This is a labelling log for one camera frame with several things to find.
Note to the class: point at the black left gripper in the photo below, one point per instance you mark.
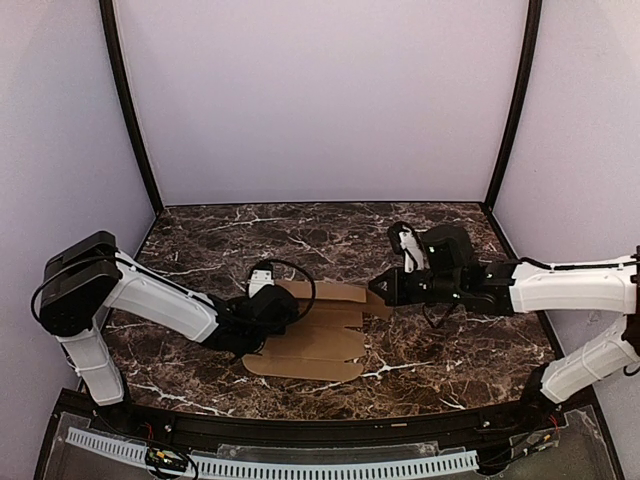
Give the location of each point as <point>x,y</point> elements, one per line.
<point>282,310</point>

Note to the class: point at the left black frame post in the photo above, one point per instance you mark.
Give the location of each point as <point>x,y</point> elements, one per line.
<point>128,110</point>

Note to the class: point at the small green circuit board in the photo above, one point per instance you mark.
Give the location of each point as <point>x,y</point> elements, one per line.
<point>166,459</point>

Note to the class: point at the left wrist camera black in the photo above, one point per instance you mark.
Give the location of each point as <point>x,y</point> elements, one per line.
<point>259,278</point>

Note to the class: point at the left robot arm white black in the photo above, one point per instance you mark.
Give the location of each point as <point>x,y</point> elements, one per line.
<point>95,275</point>

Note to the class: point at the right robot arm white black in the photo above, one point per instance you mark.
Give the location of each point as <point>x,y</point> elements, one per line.
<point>440,267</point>

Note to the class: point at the right black frame post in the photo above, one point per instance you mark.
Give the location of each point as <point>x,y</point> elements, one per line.
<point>525,63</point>

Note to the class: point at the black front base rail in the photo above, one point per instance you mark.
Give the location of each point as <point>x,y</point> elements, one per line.
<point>483,428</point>

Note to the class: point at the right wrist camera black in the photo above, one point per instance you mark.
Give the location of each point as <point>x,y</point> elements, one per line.
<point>405,241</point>

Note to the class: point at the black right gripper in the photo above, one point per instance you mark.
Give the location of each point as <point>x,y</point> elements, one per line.
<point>400,286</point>

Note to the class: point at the black frame post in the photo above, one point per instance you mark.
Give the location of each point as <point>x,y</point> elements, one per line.
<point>525,63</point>
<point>128,110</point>

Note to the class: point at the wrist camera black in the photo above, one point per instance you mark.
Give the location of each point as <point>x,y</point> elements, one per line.
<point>259,278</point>
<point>405,241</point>

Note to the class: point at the brown cardboard box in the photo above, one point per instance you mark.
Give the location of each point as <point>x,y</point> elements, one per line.
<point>325,345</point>

